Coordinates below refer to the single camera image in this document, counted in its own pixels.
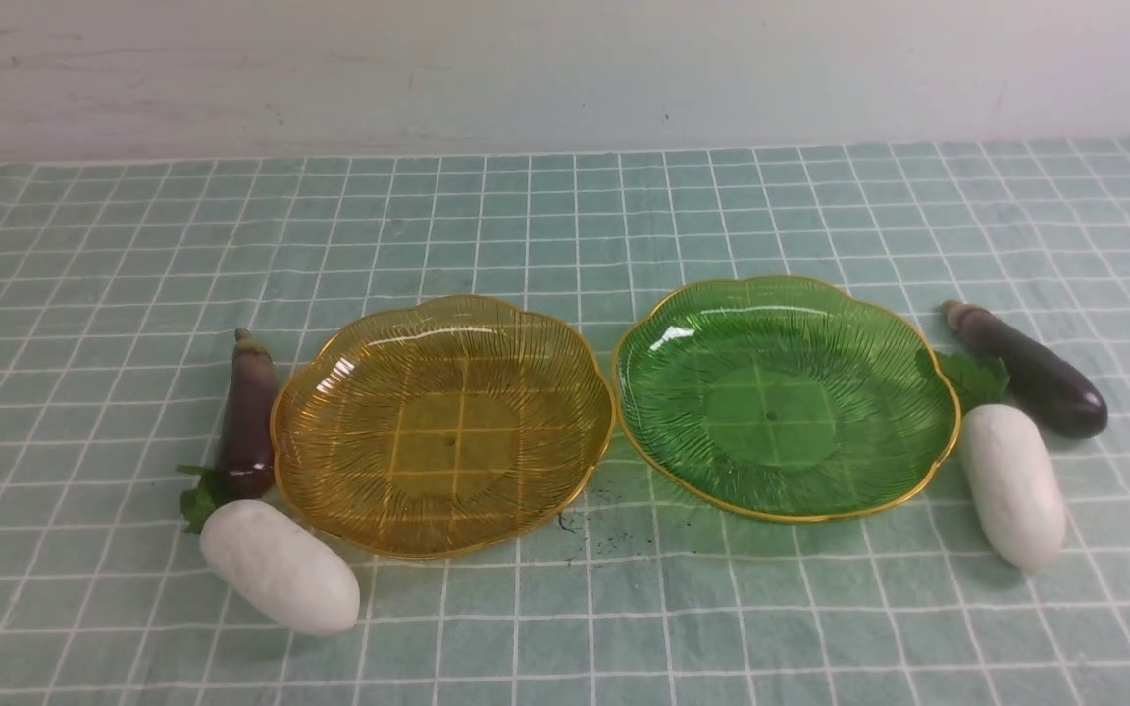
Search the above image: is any white radish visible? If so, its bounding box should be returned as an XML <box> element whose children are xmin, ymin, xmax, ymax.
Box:
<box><xmin>176</xmin><ymin>465</ymin><xmax>360</xmax><ymax>637</ymax></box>
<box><xmin>936</xmin><ymin>352</ymin><xmax>1067</xmax><ymax>573</ymax></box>

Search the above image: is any amber plastic plate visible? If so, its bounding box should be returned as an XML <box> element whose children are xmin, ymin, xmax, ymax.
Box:
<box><xmin>271</xmin><ymin>294</ymin><xmax>616</xmax><ymax>560</ymax></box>

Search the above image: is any green checkered tablecloth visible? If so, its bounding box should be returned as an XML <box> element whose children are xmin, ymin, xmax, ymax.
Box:
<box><xmin>0</xmin><ymin>138</ymin><xmax>1130</xmax><ymax>705</ymax></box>

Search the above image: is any dark purple eggplant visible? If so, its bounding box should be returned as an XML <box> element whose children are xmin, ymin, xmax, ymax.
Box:
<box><xmin>941</xmin><ymin>300</ymin><xmax>1110</xmax><ymax>439</ymax></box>

